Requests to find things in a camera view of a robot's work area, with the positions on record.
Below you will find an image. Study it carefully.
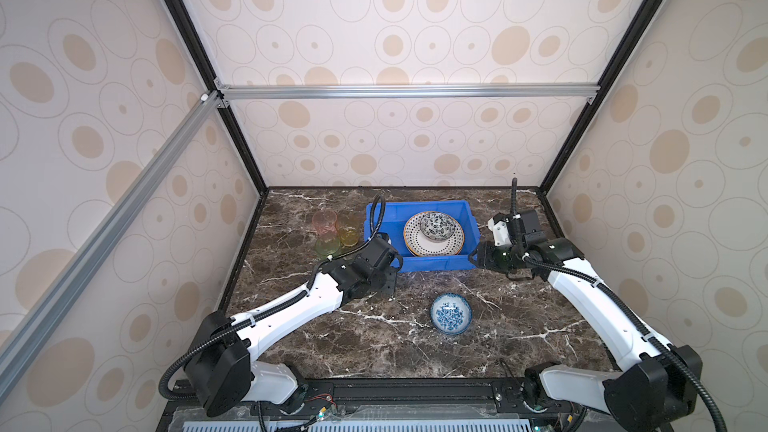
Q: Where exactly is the dotted yellow rim plate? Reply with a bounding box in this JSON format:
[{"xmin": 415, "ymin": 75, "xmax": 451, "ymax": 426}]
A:
[{"xmin": 403, "ymin": 212, "xmax": 465, "ymax": 257}]

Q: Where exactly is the left diagonal aluminium frame bar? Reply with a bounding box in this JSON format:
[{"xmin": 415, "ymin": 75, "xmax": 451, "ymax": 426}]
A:
[{"xmin": 1, "ymin": 91, "xmax": 223, "ymax": 401}]

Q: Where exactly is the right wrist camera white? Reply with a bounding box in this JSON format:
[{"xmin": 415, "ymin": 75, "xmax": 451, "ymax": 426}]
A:
[{"xmin": 487, "ymin": 213, "xmax": 512, "ymax": 247}]

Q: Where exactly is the green floral ceramic bowl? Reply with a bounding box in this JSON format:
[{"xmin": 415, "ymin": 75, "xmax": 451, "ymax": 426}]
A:
[{"xmin": 419, "ymin": 211, "xmax": 458, "ymax": 242}]

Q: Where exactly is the yellow transparent cup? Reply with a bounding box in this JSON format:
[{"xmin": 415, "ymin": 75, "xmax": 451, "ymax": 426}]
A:
[{"xmin": 336, "ymin": 212, "xmax": 365, "ymax": 248}]

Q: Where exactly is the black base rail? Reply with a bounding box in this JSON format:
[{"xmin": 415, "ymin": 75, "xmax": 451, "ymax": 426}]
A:
[{"xmin": 155, "ymin": 375, "xmax": 673, "ymax": 432}]

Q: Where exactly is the blue floral ceramic bowl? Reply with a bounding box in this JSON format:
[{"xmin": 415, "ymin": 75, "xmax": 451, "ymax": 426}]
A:
[{"xmin": 430, "ymin": 293, "xmax": 473, "ymax": 336}]

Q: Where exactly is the green transparent cup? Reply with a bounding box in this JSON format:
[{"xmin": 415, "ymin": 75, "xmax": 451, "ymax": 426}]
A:
[{"xmin": 314, "ymin": 232, "xmax": 342, "ymax": 258}]

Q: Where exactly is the horizontal aluminium frame bar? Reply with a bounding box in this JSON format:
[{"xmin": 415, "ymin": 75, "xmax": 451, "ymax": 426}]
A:
[{"xmin": 220, "ymin": 82, "xmax": 600, "ymax": 100}]

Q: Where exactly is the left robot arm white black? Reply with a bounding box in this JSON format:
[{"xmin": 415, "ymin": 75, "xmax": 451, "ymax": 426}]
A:
[{"xmin": 158, "ymin": 196, "xmax": 404, "ymax": 417}]

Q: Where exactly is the pink transparent cup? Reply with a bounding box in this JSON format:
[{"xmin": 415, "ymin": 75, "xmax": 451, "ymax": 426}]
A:
[{"xmin": 312, "ymin": 209, "xmax": 338, "ymax": 236}]

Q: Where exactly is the blue plastic bin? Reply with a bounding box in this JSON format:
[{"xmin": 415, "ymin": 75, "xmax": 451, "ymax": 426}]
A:
[{"xmin": 379, "ymin": 200, "xmax": 480, "ymax": 273}]

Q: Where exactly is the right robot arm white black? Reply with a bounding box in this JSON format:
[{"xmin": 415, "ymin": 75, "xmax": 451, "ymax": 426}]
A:
[{"xmin": 470, "ymin": 205, "xmax": 727, "ymax": 431}]

